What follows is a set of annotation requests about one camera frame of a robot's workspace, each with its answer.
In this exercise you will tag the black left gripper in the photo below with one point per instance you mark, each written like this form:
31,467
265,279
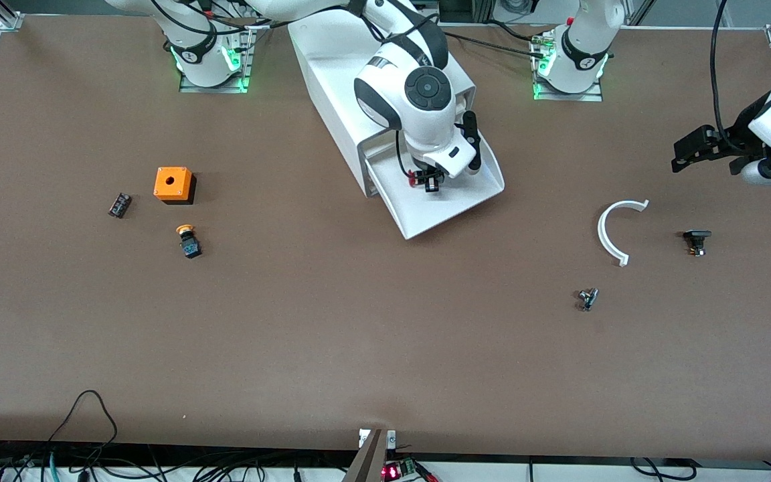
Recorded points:
737,135

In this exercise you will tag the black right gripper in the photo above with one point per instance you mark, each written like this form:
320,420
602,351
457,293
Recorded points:
431,177

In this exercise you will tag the red-capped push button switch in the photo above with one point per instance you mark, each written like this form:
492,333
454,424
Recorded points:
413,178

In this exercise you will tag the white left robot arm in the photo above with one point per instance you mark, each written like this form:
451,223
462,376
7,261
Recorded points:
583,47

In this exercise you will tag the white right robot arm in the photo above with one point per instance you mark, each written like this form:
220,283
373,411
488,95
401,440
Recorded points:
419,94

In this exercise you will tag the white drawer cabinet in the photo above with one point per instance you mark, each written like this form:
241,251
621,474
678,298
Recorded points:
332,80

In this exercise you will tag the white curved plastic piece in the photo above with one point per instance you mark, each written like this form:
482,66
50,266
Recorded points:
604,234

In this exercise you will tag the small grey metal part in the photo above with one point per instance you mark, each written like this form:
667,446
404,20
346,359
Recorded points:
587,298

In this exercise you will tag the circuit board with red light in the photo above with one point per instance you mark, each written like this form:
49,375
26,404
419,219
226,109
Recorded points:
392,472

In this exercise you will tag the dark cylindrical capacitor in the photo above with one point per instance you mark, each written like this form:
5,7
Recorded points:
120,205

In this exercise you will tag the black flat-headed switch part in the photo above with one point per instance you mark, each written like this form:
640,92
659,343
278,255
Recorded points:
697,235

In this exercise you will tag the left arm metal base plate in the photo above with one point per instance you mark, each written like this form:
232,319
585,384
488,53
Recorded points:
593,96

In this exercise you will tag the orange-capped push button switch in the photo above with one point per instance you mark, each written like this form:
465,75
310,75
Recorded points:
189,244

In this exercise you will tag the orange switch enclosure box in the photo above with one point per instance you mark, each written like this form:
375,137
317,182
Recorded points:
173,182

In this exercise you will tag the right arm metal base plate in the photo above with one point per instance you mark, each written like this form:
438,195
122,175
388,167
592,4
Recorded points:
188,86

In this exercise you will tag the brown angled stand post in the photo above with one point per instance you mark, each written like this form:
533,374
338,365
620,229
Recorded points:
369,462

